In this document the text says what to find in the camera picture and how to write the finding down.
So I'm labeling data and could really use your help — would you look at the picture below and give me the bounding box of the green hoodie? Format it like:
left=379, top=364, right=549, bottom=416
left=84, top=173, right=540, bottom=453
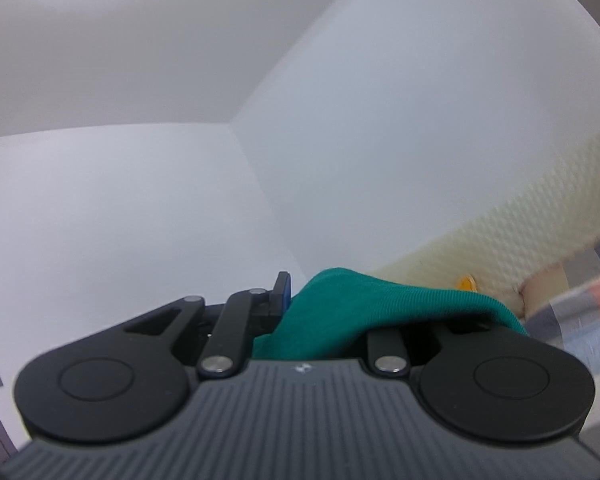
left=252, top=267, right=531, bottom=361

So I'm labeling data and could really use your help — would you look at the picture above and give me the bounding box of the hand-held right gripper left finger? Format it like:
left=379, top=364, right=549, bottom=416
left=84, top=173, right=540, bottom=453
left=122, top=271, right=294, bottom=380

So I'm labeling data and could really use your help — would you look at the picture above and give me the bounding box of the cream quilted headboard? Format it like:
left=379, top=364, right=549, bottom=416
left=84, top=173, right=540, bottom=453
left=375, top=120, right=600, bottom=306

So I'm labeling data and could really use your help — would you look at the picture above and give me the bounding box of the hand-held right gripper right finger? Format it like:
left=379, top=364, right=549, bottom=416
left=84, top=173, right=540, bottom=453
left=365, top=321, right=503, bottom=379

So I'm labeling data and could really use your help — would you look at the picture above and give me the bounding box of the patchwork blanket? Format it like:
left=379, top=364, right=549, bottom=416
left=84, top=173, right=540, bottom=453
left=527, top=230, right=600, bottom=376

